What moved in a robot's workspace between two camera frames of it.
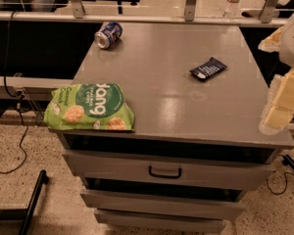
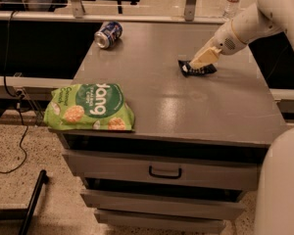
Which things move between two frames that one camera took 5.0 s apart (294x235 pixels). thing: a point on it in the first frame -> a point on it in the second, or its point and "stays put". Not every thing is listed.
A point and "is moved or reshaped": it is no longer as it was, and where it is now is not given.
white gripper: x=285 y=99 -> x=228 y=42
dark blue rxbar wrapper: x=209 y=70 is moved or reshaped
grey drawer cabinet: x=197 y=147 stays put
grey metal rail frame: x=74 y=14 stays put
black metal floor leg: x=43 y=179 stays put
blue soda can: x=110 y=31 stays put
